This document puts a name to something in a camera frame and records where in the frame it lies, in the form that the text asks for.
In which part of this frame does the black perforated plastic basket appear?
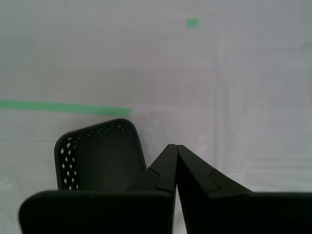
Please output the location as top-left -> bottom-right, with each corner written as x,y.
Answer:
54,118 -> 149,193

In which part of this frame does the long green tape strip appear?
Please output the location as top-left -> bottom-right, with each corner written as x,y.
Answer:
0,99 -> 133,117

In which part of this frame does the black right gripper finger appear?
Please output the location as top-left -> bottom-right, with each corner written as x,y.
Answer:
18,143 -> 178,234
176,144 -> 312,234

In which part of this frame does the white woven table cloth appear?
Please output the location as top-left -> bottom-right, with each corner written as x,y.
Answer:
0,0 -> 312,234

